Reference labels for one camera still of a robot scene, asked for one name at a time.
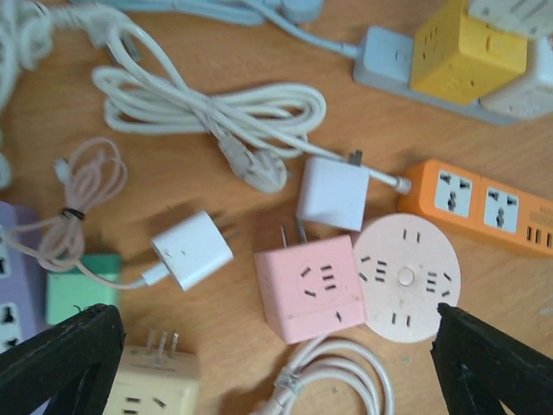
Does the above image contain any beige cube socket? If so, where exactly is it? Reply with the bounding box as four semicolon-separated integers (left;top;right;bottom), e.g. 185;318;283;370
104;330;201;415

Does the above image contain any orange power strip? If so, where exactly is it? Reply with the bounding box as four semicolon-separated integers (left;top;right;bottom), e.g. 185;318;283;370
397;159;552;259

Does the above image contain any green small adapter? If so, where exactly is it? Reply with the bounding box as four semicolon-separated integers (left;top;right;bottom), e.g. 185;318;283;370
46;253;121;325

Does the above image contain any white power cable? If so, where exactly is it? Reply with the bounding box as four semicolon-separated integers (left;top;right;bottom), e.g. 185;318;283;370
51;8;414;195

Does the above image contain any yellow cube socket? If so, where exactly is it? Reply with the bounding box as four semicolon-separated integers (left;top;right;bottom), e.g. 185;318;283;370
410;1;528;105

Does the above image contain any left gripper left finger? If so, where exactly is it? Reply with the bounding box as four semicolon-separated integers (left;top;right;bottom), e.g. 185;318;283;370
1;303;125;414

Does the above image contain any grey white plug adapter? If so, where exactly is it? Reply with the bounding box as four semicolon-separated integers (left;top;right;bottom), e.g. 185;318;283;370
296;150;370;232

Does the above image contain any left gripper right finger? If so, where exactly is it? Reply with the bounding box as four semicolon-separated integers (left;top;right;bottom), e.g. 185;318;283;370
430;303;552;414

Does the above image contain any white usb charger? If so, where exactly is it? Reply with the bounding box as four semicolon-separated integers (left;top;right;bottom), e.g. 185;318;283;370
142;211;233;291

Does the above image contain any purple power strip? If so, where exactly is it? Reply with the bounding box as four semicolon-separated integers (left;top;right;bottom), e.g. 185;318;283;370
1;201;47;353

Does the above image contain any pink round socket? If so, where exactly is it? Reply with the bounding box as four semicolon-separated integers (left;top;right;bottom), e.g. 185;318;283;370
353;214;461;343

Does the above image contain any pink cube socket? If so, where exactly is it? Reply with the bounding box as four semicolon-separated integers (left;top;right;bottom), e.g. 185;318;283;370
254;219;366;345

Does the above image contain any pink small cable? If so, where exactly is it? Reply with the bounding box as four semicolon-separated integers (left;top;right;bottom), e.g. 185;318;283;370
8;137;146;290

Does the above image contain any white cube socket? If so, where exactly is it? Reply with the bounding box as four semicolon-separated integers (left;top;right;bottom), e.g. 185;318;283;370
480;35;552;120

